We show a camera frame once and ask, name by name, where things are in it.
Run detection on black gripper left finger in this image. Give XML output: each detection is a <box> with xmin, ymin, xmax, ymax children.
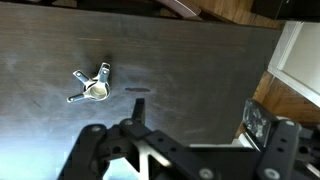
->
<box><xmin>58</xmin><ymin>98</ymin><xmax>218</xmax><ymax>180</ymax></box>

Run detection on white baseboard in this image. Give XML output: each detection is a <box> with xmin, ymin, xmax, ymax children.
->
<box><xmin>267</xmin><ymin>64</ymin><xmax>320</xmax><ymax>108</ymax></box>

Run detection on curved brown wooden chair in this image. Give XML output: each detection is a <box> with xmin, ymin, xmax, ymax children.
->
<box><xmin>154</xmin><ymin>0</ymin><xmax>204</xmax><ymax>22</ymax></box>

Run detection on white side wall trim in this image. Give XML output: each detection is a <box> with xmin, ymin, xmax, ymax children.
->
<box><xmin>267</xmin><ymin>20</ymin><xmax>305</xmax><ymax>72</ymax></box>

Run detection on half-cup steel measuring cup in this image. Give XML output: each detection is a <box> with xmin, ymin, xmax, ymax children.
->
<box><xmin>72</xmin><ymin>69</ymin><xmax>109</xmax><ymax>100</ymax></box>

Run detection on black furniture piece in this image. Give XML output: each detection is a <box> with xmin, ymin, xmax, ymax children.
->
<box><xmin>251</xmin><ymin>0</ymin><xmax>320</xmax><ymax>23</ymax></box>

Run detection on quarter-cup steel measuring cup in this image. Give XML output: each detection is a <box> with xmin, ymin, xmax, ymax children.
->
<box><xmin>90</xmin><ymin>65</ymin><xmax>110</xmax><ymax>99</ymax></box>

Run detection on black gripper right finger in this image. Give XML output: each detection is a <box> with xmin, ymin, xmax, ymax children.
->
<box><xmin>242</xmin><ymin>98</ymin><xmax>320</xmax><ymax>180</ymax></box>

